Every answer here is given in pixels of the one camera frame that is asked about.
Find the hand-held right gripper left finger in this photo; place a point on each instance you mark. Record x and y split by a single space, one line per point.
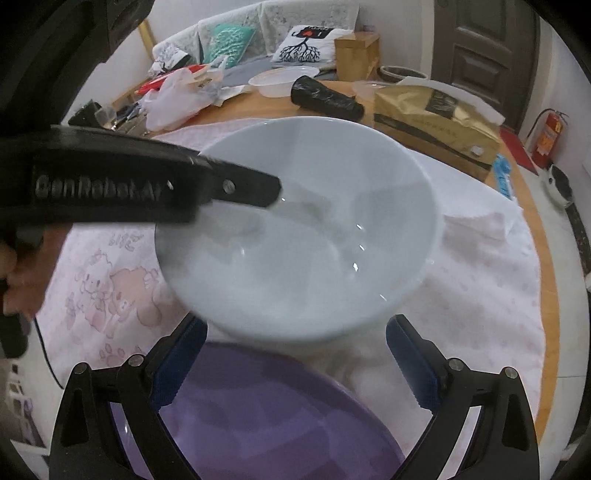
180 369

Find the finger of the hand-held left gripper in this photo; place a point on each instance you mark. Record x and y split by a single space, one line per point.
244 187

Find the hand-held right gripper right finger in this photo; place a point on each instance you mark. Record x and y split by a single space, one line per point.
411 364

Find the white deep bowl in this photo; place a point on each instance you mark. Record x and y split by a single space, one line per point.
300 258

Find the purple plate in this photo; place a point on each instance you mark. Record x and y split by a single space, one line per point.
258 415

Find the person's left hand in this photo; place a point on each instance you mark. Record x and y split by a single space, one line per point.
32 277

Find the glass tray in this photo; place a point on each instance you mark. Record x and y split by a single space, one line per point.
127 121

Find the white plastic bag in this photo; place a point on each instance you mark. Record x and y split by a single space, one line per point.
171 104

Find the pink dotted table cloth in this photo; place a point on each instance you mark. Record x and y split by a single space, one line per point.
485 300

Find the red lidded container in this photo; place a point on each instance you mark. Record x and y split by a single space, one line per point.
152 85

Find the white shallow bowl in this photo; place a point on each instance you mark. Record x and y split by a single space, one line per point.
277 84

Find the grey sofa with lace cover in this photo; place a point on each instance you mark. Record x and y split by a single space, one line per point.
244 71

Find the black bag roll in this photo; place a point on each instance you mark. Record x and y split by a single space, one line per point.
323 99

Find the black and white pillow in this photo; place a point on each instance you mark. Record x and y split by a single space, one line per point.
168 60

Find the teal patterned pillow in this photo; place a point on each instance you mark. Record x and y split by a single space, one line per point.
228 44

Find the clear plastic container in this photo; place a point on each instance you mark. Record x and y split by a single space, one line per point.
364 90

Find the white tree print pillow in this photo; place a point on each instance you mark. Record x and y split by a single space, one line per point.
309 44

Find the round trash bin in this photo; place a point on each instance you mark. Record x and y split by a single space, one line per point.
399 73

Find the gold paper bag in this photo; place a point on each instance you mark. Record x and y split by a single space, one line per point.
429 124

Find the blue packet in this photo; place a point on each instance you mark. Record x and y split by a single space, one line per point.
503 177

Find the white and black round object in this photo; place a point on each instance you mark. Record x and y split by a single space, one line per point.
558 184

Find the red doormat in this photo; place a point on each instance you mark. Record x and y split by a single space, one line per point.
519 147

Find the red fire extinguisher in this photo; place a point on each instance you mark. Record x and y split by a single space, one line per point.
549 138

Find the dark brown door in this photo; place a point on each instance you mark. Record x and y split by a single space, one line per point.
485 55

